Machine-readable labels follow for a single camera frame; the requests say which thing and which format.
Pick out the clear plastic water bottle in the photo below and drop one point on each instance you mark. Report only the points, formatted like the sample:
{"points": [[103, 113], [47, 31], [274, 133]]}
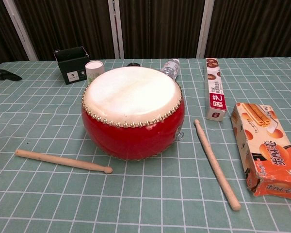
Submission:
{"points": [[171, 68]]}

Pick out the white partition post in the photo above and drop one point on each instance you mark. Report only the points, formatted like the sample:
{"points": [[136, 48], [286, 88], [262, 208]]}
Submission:
{"points": [[116, 29], [205, 29], [20, 29]]}

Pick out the red drum with white skin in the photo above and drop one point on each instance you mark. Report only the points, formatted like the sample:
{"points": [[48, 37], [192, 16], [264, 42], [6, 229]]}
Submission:
{"points": [[133, 121]]}

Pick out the long white red wrap box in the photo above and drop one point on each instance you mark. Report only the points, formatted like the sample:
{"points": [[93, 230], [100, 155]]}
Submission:
{"points": [[215, 92]]}

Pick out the small black object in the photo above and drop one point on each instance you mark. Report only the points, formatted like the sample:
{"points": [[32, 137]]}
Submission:
{"points": [[133, 64]]}

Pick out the white paper cup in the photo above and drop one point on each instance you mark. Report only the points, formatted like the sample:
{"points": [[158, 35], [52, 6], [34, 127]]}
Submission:
{"points": [[93, 70]]}

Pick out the orange egg roll snack box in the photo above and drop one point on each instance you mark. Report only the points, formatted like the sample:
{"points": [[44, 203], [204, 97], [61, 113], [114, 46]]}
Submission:
{"points": [[269, 150]]}

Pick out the green white grid tablecloth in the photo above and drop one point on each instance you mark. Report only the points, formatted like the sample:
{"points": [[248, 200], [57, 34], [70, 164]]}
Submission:
{"points": [[63, 189]]}

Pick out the black open cardboard box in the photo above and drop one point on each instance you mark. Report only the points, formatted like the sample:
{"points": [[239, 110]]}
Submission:
{"points": [[71, 70]]}

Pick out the wooden drumstick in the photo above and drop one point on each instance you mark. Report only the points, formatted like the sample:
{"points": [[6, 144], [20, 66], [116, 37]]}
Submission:
{"points": [[214, 162], [63, 161]]}

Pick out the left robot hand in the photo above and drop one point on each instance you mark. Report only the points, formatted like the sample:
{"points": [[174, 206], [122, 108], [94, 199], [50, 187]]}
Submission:
{"points": [[0, 75]]}

